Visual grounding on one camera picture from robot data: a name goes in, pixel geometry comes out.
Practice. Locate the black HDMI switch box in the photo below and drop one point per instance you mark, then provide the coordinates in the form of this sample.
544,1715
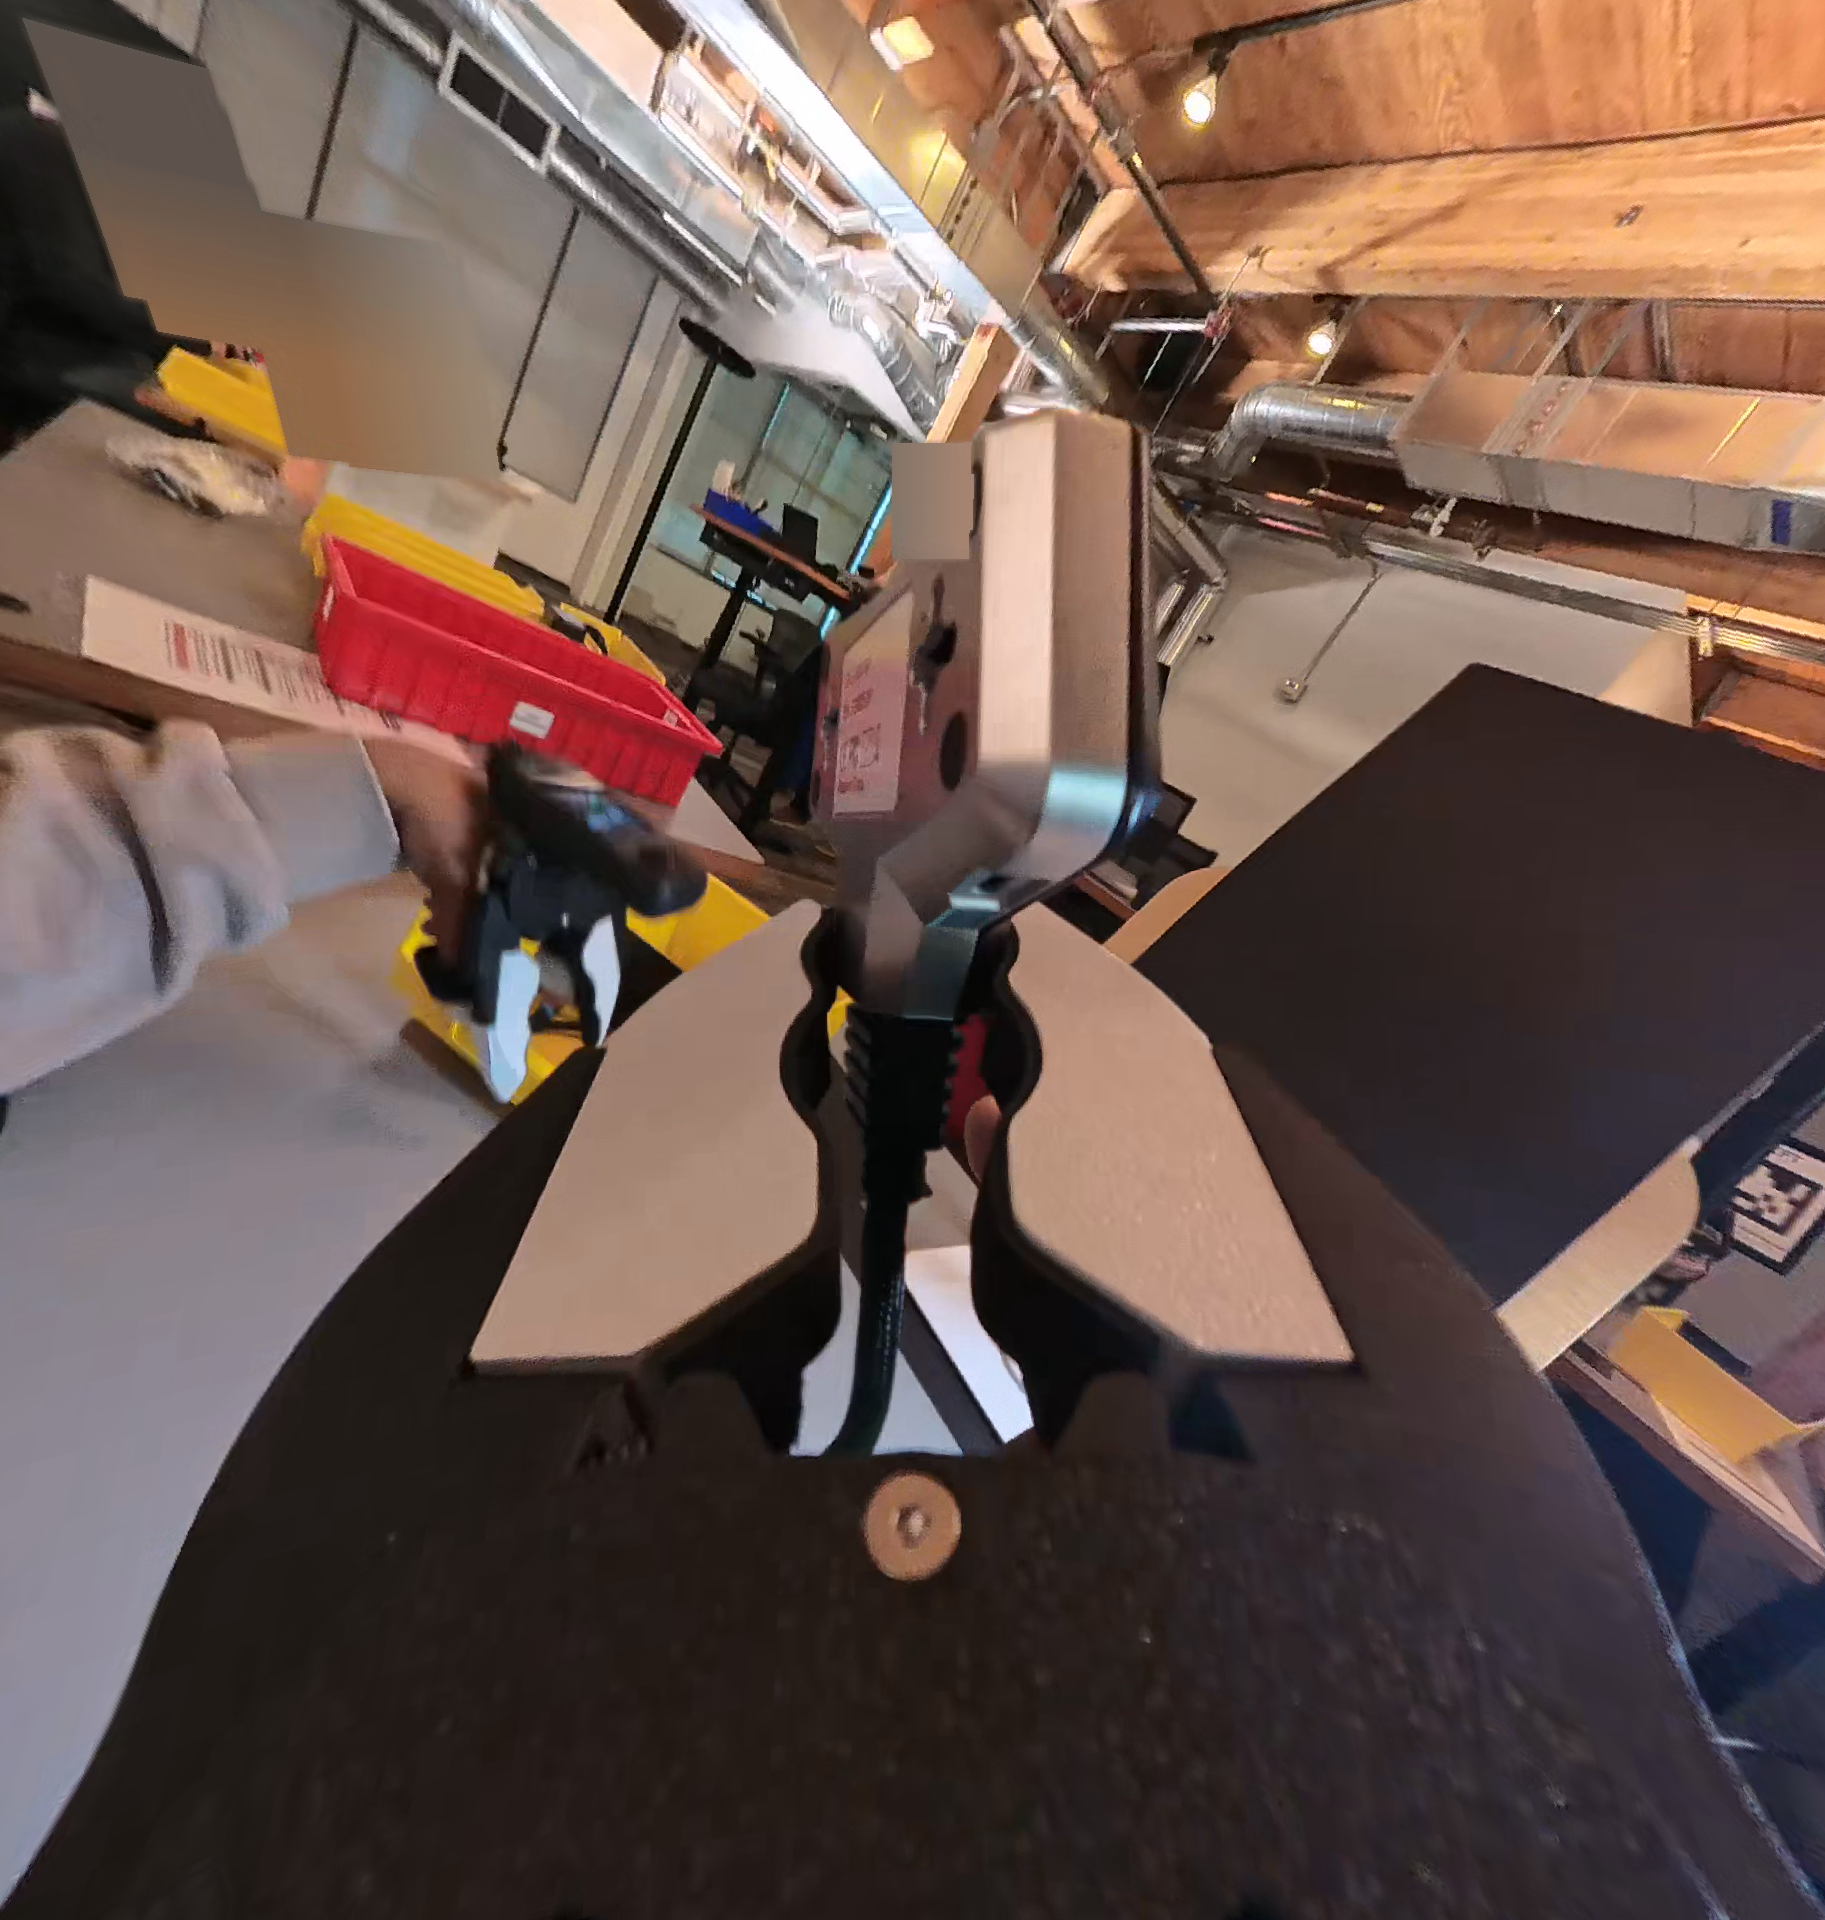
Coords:
1032,629

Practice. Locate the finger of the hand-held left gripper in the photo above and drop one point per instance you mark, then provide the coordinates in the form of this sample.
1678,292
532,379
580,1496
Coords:
516,1038
596,976

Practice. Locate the black panel with wooden rim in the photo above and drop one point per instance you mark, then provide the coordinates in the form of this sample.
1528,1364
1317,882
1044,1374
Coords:
1545,958

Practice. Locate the person's left forearm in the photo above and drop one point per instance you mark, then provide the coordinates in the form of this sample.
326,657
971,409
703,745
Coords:
135,885

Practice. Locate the white square marker tag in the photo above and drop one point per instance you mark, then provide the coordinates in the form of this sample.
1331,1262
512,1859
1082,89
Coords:
1799,1201

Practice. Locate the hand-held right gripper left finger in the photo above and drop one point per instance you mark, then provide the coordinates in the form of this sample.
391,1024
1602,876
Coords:
671,1185

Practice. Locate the red ribbed plastic bin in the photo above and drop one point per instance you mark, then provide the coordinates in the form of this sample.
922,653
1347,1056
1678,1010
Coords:
495,677

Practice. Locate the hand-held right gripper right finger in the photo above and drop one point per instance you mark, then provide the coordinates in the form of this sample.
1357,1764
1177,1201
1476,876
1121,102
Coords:
1153,1185

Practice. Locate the person's left hand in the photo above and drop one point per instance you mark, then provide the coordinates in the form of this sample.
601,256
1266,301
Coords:
432,827

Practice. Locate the silver air duct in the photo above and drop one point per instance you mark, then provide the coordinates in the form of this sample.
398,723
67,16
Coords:
1635,449

